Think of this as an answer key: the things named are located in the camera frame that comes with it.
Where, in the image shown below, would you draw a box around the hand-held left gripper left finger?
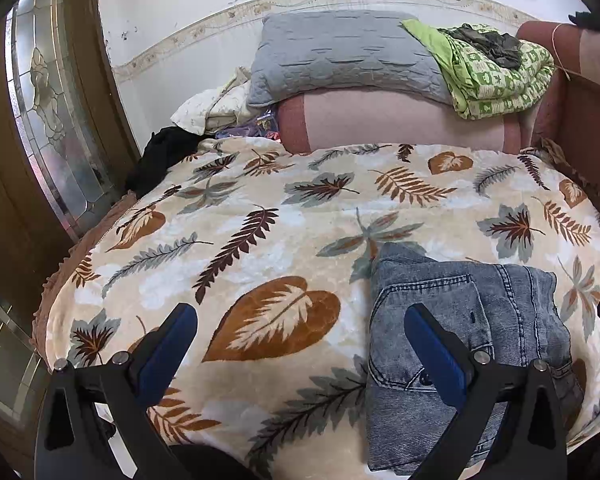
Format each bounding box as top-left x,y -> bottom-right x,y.
34,302 -> 199,480

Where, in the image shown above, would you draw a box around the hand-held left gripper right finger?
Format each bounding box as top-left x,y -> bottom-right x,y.
404,303 -> 568,480

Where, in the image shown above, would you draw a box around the blue-grey denim pants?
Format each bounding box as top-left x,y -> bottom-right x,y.
365,241 -> 586,476

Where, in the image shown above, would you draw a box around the leaf-print fleece blanket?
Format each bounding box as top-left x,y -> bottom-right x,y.
30,137 -> 600,480

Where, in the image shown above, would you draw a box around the black cloth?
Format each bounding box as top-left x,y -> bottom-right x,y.
125,126 -> 206,198

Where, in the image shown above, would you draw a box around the wooden door with stained glass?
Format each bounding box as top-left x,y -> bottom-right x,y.
0,0 -> 141,480

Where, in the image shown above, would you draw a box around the pink bolster cushion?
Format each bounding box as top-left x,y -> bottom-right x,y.
276,87 -> 523,156

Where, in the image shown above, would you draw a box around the purple printed packet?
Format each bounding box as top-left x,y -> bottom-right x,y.
215,112 -> 281,142

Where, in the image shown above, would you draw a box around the white floral cloth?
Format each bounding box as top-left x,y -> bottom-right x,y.
170,66 -> 253,136

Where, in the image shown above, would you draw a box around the green patterned quilt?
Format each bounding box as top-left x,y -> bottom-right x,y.
400,19 -> 556,121

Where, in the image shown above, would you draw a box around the dark camouflage cloth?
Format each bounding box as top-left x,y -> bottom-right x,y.
440,22 -> 523,70

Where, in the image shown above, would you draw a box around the grey quilted pillow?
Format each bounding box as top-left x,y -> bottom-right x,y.
246,10 -> 456,110

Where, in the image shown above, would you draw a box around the tan cord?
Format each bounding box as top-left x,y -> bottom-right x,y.
551,22 -> 586,81

